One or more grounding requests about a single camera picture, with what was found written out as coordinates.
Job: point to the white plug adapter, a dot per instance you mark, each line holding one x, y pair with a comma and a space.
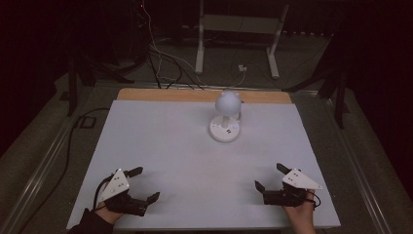
242, 68

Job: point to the person's dark left sleeve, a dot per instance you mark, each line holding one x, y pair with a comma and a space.
91, 226

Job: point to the person's right hand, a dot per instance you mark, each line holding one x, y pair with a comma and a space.
302, 217

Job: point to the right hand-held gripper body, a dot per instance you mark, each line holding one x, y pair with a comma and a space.
297, 179

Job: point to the white round desk lamp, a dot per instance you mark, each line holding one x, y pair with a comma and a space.
228, 103

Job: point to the person's left hand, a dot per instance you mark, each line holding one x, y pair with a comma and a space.
108, 214

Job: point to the black stand legs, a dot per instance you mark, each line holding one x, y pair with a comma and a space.
340, 104
72, 94

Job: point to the white table cover sheet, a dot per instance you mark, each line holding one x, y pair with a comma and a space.
181, 156

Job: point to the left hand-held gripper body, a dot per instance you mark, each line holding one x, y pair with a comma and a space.
114, 186

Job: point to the metal floor rail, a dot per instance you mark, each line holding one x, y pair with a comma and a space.
35, 185
360, 175

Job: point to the black square floor frame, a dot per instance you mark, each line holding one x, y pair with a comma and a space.
81, 122

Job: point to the white metal stand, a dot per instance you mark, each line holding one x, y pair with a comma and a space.
199, 55

